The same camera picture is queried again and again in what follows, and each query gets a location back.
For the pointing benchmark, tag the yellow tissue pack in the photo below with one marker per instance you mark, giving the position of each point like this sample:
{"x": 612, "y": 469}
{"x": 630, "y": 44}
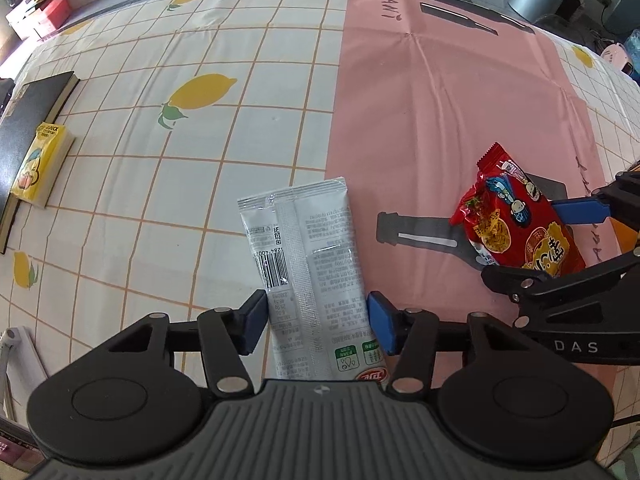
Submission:
{"x": 42, "y": 163}

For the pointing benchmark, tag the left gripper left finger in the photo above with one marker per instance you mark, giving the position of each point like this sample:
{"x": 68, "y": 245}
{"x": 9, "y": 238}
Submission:
{"x": 227, "y": 334}

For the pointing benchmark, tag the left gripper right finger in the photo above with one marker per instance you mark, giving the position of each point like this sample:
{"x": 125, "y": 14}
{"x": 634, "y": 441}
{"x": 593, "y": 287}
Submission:
{"x": 409, "y": 334}

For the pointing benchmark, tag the silver grey snack pouch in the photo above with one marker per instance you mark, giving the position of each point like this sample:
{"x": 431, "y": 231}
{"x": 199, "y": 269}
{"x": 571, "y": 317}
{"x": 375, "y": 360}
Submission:
{"x": 304, "y": 246}

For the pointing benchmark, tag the blue water bottle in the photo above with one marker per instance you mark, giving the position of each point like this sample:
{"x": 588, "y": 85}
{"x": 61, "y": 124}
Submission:
{"x": 632, "y": 48}

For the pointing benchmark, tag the lemon print tablecloth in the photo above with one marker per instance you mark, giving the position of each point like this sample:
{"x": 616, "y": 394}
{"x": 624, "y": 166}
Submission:
{"x": 144, "y": 215}

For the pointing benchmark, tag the red chips bag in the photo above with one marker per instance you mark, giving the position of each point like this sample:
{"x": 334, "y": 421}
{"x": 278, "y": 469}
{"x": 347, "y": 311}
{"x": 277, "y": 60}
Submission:
{"x": 509, "y": 222}

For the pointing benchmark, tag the pink table mat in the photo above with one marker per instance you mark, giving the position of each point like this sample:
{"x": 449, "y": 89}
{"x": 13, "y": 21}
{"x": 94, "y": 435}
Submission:
{"x": 401, "y": 98}

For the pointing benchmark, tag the red storage box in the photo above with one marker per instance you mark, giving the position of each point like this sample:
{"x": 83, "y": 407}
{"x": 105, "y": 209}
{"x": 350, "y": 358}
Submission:
{"x": 51, "y": 16}

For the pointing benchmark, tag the orange white cardboard box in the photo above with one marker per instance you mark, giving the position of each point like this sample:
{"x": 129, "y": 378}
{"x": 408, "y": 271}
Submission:
{"x": 627, "y": 238}

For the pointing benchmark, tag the pink small heater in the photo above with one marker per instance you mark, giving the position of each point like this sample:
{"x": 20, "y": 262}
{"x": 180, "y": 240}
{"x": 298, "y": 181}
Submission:
{"x": 616, "y": 55}

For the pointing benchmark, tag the black hardcover book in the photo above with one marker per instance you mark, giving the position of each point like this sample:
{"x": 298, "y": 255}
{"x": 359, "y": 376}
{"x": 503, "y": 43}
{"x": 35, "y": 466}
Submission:
{"x": 36, "y": 102}

